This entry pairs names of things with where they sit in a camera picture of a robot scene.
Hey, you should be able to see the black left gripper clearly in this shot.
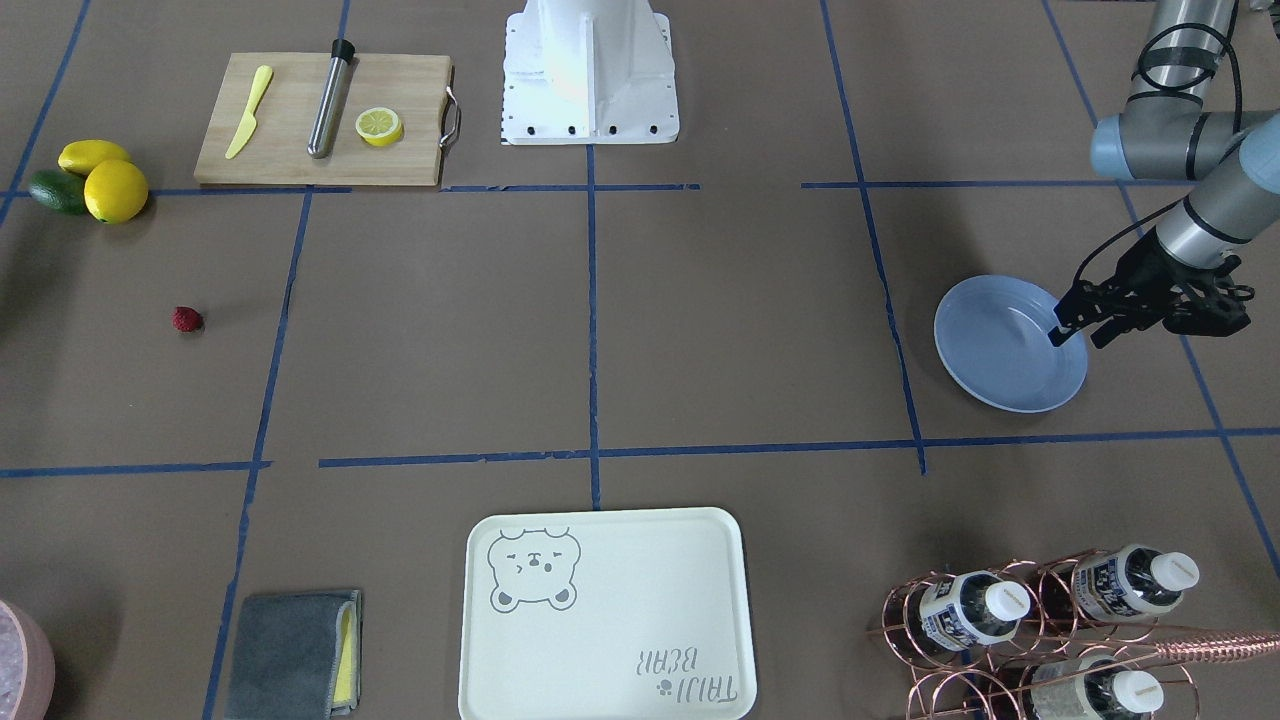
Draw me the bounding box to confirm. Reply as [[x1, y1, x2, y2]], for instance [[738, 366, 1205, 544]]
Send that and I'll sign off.
[[1048, 231, 1254, 348]]

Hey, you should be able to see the blue plate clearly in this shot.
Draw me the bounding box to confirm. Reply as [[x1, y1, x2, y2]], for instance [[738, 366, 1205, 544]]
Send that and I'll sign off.
[[933, 274, 1088, 414]]

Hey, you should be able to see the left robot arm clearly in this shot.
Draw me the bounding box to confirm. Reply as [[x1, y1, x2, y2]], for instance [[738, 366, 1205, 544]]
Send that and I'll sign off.
[[1048, 1, 1279, 348]]

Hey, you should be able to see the red strawberry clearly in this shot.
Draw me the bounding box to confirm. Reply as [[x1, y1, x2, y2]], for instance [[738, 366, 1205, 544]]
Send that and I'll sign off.
[[170, 306, 205, 333]]

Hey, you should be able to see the dark drink bottle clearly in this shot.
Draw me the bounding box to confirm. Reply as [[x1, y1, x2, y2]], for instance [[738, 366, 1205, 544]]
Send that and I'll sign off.
[[1021, 655, 1165, 719], [1038, 544, 1201, 624], [902, 571, 1033, 660]]

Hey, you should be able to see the dark drink bottle front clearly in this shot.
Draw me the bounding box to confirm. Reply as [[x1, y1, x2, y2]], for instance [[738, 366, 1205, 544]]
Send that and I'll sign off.
[[1021, 655, 1165, 719]]

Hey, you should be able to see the cream bear tray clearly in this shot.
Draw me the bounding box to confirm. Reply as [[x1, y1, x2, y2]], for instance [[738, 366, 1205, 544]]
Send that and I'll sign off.
[[458, 507, 758, 719]]

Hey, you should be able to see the lemon half slice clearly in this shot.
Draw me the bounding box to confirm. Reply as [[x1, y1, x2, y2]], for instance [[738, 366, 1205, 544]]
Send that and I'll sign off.
[[355, 108, 404, 147]]

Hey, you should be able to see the steel muddler black cap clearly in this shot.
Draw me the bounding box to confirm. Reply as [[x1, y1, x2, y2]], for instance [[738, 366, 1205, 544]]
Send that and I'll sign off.
[[307, 38, 356, 160]]

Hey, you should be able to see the wooden cutting board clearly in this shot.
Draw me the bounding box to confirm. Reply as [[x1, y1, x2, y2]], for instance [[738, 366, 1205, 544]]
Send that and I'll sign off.
[[195, 53, 454, 188]]

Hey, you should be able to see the grey yellow folded cloth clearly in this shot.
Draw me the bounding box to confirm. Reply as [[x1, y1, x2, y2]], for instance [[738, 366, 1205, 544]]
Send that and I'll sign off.
[[224, 588, 364, 719]]

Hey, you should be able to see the yellow plastic knife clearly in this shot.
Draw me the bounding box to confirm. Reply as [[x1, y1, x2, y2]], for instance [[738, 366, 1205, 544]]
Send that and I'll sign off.
[[224, 65, 274, 160]]

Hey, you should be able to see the large yellow lemon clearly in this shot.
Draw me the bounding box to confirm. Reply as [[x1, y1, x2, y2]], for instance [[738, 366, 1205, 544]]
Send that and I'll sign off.
[[84, 159, 150, 224]]

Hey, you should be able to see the small yellow lemon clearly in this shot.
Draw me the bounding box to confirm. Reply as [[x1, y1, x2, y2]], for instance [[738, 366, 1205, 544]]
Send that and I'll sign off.
[[58, 138, 132, 177]]

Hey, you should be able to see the green lime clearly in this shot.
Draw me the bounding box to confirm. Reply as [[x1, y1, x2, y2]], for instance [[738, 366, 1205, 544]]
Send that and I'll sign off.
[[27, 169, 88, 217]]

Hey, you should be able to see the pink bowl of ice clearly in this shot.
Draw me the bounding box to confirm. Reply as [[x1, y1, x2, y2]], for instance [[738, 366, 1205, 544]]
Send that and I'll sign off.
[[1, 600, 56, 719]]

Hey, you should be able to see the copper wire bottle rack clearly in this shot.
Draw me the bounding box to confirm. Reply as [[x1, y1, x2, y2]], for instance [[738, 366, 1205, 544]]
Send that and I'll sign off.
[[865, 570, 1277, 719]]

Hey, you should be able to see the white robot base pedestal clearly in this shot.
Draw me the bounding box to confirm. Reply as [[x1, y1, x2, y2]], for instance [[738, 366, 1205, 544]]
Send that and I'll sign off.
[[500, 1, 681, 146]]

